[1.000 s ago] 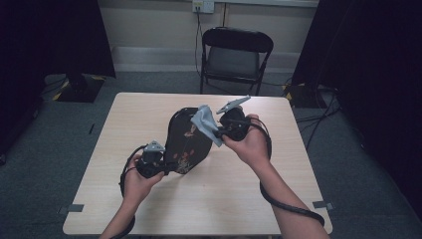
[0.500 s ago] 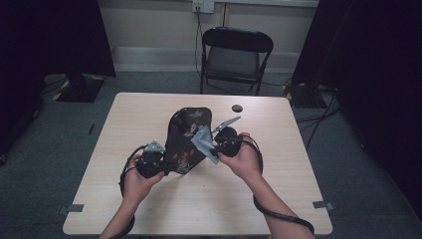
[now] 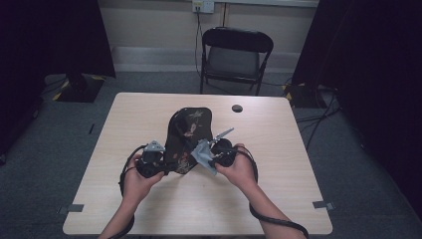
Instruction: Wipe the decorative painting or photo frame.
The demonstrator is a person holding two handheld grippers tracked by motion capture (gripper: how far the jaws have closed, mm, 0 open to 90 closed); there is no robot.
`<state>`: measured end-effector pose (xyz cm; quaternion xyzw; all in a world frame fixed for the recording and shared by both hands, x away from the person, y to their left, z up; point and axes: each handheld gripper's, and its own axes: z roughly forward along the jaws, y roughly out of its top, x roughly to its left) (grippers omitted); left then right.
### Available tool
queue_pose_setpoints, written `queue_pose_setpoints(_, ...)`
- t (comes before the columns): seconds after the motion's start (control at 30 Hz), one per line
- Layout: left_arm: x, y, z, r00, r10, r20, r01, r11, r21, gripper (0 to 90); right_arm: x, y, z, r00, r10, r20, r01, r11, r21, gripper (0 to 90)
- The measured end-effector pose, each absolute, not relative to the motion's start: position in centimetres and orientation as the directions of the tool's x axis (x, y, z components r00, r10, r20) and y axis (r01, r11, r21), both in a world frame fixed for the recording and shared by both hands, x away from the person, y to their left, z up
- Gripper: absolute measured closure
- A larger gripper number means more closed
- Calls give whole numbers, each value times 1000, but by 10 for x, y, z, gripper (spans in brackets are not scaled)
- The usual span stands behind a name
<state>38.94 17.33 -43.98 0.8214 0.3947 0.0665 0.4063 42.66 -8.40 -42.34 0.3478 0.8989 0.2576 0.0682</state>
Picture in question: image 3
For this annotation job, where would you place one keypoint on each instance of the black curtain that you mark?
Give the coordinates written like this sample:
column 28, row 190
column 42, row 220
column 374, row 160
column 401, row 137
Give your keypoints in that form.
column 375, row 83
column 49, row 49

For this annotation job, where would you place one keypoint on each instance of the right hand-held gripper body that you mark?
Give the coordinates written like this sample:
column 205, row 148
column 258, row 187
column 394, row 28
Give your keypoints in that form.
column 224, row 152

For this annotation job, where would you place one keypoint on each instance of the person's right hand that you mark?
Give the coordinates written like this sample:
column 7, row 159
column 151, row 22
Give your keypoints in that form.
column 239, row 172

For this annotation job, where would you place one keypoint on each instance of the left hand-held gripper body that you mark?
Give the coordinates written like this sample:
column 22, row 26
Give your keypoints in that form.
column 151, row 162

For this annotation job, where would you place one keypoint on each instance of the black stand base yellow tape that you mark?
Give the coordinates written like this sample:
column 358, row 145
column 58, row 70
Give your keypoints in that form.
column 303, row 96
column 81, row 91

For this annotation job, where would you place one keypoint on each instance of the grey tape strip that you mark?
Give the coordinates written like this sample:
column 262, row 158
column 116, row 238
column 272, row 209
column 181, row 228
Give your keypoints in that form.
column 74, row 208
column 321, row 204

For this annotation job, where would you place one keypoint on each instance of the person's left hand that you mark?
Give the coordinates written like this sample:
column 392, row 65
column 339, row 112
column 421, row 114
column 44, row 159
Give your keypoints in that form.
column 139, row 186

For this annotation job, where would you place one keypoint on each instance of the small black floor strip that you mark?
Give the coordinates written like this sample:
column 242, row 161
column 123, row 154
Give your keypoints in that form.
column 91, row 128

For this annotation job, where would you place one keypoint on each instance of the black round table grommet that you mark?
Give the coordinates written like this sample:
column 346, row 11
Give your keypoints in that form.
column 237, row 108

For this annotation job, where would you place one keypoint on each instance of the white wall socket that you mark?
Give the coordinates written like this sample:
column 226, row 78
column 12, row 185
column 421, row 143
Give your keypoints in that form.
column 203, row 6

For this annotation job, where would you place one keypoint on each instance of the black folding chair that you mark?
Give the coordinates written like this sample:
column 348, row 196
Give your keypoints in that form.
column 234, row 59

